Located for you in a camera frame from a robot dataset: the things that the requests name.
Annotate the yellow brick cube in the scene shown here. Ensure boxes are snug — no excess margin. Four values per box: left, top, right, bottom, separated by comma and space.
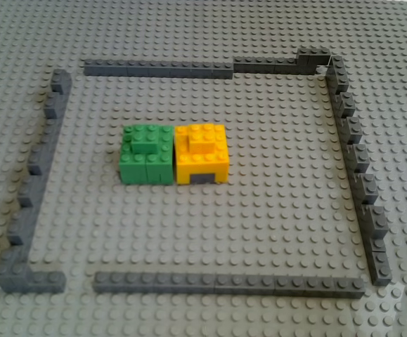
174, 123, 231, 185

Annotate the green brick cube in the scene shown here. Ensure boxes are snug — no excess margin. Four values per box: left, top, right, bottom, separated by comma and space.
118, 124, 175, 185

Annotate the grey studded baseplate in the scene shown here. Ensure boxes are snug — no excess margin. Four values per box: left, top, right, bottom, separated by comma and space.
0, 0, 407, 337

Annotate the flat grey brick row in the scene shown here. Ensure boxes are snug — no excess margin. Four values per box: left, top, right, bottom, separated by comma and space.
83, 58, 234, 81
93, 270, 366, 300

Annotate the blackish raised corner brick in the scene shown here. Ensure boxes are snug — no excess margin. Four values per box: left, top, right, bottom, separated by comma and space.
296, 47, 332, 76

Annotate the straight toothed grey brick wall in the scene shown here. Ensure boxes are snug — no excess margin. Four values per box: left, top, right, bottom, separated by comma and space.
324, 55, 394, 286

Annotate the L-shaped toothed grey brick wall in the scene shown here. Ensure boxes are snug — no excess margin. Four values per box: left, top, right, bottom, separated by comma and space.
0, 69, 72, 294

